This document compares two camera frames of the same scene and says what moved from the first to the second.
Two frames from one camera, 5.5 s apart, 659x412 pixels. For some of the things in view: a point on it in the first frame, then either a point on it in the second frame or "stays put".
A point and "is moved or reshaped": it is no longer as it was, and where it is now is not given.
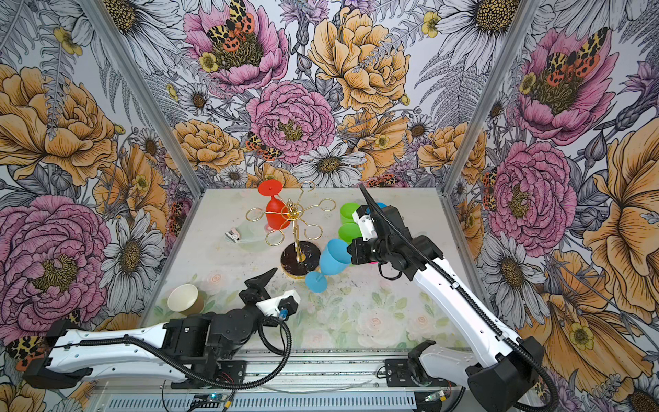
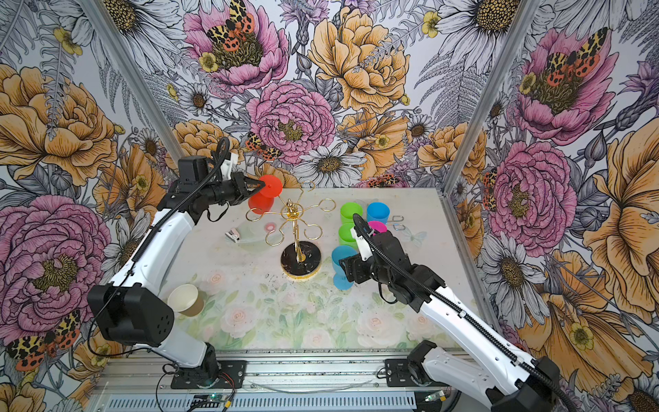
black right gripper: (358, 256) to (354, 269)
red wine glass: (277, 213) to (262, 202)
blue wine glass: (334, 260) is moved or reshaped
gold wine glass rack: (299, 259) stays put
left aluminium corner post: (98, 13) stays put
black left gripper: (258, 283) to (241, 183)
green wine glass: (349, 231) stays put
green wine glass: (347, 209) stays put
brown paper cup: (186, 299) stays put
